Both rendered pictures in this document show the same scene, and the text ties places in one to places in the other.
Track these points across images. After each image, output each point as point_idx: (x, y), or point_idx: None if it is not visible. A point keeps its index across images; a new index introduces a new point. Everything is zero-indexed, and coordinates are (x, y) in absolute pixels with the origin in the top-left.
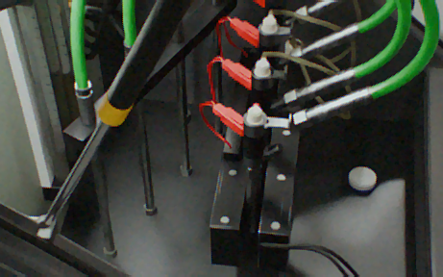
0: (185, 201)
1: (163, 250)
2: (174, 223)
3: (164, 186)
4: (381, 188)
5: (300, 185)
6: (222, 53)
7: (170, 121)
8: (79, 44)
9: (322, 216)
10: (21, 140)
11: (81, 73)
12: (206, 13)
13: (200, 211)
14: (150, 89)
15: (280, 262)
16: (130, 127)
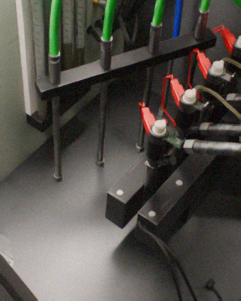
0: (127, 168)
1: (91, 193)
2: (109, 179)
3: (119, 151)
4: None
5: (212, 195)
6: (203, 77)
7: (152, 109)
8: (53, 23)
9: (213, 224)
10: (12, 75)
11: (52, 44)
12: (185, 41)
13: None
14: (113, 78)
15: (148, 240)
16: (123, 101)
